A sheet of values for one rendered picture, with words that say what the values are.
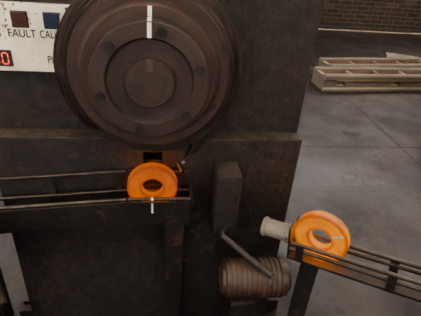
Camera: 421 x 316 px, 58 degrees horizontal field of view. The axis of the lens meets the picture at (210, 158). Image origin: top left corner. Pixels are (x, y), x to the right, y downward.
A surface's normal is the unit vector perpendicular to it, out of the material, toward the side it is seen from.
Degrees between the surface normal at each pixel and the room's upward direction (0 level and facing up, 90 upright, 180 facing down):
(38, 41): 90
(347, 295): 0
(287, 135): 0
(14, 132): 0
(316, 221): 91
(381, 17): 90
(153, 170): 90
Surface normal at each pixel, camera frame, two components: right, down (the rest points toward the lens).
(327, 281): 0.07, -0.86
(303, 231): -0.55, 0.40
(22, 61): 0.11, 0.51
